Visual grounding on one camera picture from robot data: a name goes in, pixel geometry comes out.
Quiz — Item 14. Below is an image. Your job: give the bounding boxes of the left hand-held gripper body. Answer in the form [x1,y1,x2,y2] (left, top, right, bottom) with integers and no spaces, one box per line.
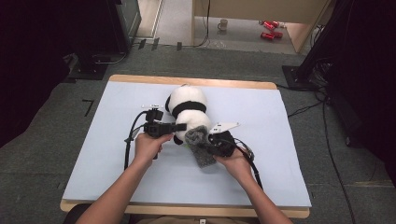
[142,104,172,139]

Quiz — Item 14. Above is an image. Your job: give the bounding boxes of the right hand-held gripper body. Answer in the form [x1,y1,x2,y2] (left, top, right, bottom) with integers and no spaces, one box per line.
[207,121,241,158]

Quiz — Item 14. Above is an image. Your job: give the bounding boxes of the grey towel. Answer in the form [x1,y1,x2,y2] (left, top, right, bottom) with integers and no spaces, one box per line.
[184,124,218,169]

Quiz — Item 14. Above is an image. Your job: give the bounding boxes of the panda plush toy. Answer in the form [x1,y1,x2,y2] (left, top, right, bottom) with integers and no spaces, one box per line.
[164,84,213,147]

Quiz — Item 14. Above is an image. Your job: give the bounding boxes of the person's left hand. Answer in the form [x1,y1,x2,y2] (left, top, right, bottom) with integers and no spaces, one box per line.
[134,132,175,168]

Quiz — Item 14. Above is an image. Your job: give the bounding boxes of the person's right hand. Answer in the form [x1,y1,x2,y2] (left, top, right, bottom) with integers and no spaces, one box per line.
[214,148,255,185]

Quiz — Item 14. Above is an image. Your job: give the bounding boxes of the light blue table mat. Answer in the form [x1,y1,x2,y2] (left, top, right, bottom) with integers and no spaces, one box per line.
[62,81,312,208]

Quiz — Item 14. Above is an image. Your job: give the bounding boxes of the wooden table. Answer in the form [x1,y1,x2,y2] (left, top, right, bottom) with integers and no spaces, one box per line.
[59,74,312,218]

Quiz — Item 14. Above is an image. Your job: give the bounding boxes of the black angled tape mark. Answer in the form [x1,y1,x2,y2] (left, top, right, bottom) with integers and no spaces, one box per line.
[81,99,95,118]

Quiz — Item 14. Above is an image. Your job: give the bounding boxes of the tan fabric with white tag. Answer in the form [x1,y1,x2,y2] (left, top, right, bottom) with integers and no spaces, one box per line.
[146,217,260,224]

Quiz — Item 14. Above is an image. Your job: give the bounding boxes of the black stand base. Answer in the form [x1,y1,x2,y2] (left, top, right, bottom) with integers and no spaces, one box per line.
[68,54,109,81]

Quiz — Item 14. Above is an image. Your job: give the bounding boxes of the black stand with base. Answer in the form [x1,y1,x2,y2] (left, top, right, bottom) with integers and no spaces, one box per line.
[281,0,354,91]

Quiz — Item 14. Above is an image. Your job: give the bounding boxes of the dark cabinet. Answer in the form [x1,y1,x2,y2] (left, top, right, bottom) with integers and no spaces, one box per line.
[106,0,143,54]

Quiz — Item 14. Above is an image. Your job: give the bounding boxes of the light wooden desk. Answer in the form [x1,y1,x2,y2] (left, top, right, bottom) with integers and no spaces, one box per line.
[191,0,332,54]

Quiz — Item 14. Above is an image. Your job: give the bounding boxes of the dark curtain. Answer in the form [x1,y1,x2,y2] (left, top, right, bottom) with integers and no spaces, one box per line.
[0,0,108,148]
[325,0,396,188]

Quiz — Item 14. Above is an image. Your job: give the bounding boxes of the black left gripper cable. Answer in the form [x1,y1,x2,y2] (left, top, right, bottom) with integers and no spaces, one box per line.
[123,109,151,171]

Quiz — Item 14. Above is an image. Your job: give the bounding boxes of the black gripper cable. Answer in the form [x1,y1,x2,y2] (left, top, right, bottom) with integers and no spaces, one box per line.
[233,137,264,191]
[123,109,151,171]

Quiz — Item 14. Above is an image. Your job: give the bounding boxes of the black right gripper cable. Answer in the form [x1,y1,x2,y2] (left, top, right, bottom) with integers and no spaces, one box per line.
[233,137,264,191]

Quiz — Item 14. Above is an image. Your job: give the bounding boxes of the black cable by cabinet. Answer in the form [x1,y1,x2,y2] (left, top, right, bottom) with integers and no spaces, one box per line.
[92,43,138,65]

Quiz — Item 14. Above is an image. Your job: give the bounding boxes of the short black floor cable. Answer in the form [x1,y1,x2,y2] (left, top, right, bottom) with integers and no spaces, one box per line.
[287,100,325,119]

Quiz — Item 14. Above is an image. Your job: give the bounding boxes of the black hanging cable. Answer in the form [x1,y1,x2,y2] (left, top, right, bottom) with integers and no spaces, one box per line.
[186,0,211,49]

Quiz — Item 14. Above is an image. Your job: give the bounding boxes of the long black floor cable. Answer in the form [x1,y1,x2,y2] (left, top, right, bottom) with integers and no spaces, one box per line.
[275,83,358,224]

